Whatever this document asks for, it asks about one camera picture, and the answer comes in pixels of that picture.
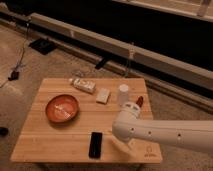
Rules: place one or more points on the dark red oblong object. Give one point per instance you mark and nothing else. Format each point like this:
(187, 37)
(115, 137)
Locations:
(140, 101)

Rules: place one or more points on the orange bowl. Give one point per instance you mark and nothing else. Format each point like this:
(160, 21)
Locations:
(62, 108)

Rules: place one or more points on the white tube bottle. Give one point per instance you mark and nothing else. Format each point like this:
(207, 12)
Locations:
(86, 86)

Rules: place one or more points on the wooden slatted table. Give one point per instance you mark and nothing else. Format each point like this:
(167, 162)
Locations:
(41, 141)

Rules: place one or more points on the black flat floor plate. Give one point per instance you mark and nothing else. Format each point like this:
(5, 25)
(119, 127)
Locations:
(43, 46)

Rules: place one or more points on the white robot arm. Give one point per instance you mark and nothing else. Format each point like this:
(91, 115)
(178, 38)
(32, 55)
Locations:
(189, 134)

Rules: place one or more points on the cream sponge block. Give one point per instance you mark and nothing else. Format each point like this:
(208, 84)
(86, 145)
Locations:
(102, 96)

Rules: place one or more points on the dark object at left edge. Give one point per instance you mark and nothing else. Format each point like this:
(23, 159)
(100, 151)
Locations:
(3, 131)

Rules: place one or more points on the long beige baseboard rail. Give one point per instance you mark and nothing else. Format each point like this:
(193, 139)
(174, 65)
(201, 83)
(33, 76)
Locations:
(86, 44)

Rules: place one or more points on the black floor bracket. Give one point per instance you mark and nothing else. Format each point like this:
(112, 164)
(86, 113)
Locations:
(101, 63)

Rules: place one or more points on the white plastic cup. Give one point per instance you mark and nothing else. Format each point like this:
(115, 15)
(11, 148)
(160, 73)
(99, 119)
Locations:
(123, 94)

